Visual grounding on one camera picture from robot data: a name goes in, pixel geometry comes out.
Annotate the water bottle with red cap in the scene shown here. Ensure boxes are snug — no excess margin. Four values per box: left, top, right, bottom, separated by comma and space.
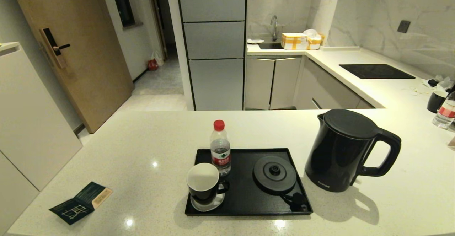
210, 120, 231, 177

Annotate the black cup white inside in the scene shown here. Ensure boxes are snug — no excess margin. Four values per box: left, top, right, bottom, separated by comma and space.
186, 163, 230, 205

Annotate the black electric kettle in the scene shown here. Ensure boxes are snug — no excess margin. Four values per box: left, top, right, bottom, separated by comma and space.
305, 109, 402, 193

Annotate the black round kettle base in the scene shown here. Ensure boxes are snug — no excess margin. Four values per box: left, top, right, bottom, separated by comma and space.
253, 155, 297, 195

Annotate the grey lower cabinet door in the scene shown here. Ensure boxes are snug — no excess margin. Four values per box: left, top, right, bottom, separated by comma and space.
245, 58, 275, 110
270, 58, 303, 108

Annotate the tall grey cabinet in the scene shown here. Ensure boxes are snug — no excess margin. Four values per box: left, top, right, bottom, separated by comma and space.
176, 0, 247, 111

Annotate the white plastic shopping bag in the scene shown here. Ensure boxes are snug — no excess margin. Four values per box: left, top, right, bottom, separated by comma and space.
152, 51, 165, 68

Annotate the chrome sink faucet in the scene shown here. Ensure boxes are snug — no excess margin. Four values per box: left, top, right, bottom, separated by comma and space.
270, 15, 279, 41

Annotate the large yellow taped cardboard box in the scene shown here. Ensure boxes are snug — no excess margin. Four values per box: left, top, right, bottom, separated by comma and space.
281, 33, 308, 50

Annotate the black rectangular tray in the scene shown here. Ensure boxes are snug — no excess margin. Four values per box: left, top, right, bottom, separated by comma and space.
184, 148, 314, 216

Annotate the white round saucer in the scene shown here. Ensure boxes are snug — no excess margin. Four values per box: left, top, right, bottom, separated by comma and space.
190, 193, 225, 212

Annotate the grey drawer cabinet front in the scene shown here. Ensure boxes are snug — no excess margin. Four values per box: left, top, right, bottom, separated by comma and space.
294, 58, 375, 110

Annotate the small yellow taped cardboard box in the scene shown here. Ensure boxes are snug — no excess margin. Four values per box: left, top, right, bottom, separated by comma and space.
307, 36, 325, 50

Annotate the dark narrow window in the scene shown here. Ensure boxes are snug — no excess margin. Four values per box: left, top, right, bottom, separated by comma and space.
109, 0, 143, 30

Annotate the brown wooden door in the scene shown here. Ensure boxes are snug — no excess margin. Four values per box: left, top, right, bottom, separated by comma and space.
8, 0, 135, 134

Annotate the black induction cooktop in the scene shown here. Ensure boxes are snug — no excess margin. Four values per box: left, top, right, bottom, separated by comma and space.
339, 64, 416, 79

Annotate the dark green folded leaflet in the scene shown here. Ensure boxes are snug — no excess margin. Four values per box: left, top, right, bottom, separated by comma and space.
49, 182, 113, 225

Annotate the black gold door lock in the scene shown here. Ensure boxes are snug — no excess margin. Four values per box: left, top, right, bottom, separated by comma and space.
39, 27, 71, 69

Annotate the white side cabinet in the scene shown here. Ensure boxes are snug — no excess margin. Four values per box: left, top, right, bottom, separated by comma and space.
0, 42, 83, 229

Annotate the black mug white rim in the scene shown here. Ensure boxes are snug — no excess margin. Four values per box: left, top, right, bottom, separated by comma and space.
427, 91, 448, 114

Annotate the crumpled white tissue pile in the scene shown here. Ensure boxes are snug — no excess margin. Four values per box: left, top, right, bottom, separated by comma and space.
422, 75, 455, 93

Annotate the clear bottle with red label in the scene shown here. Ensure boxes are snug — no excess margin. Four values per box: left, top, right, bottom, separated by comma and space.
432, 91, 455, 130

